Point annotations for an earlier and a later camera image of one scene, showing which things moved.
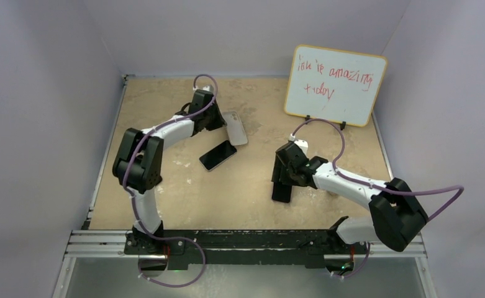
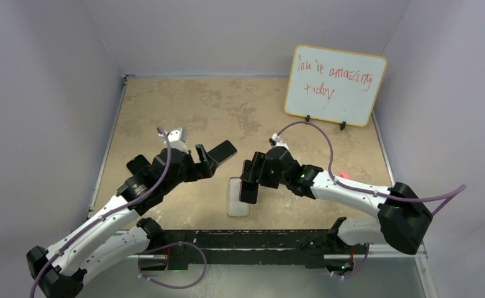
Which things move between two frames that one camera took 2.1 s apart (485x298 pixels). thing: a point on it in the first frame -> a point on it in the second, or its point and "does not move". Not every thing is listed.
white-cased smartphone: [236, 133] -> [235, 207]
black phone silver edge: [217, 154] does not move
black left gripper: [220, 121] -> [210, 163]
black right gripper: [284, 178] -> [264, 182]
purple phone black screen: [281, 192] -> [248, 192]
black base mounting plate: [247, 248] does not move
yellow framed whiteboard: [334, 84] does not move
